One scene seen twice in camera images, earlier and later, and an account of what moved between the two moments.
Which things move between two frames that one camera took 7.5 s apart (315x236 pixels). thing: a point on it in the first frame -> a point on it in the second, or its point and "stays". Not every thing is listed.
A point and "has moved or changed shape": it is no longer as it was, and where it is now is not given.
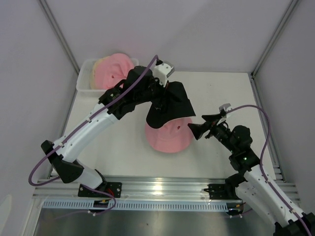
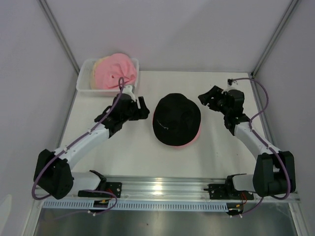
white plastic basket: (83, 89) stays
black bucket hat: (174, 103) has moved or changed shape
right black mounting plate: (222, 191) stays
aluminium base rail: (179, 187) stays
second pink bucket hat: (110, 70) stays
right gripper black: (198, 130) -> (205, 98)
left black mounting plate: (113, 188) stays
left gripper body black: (156, 91) -> (133, 113)
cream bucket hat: (92, 78) stays
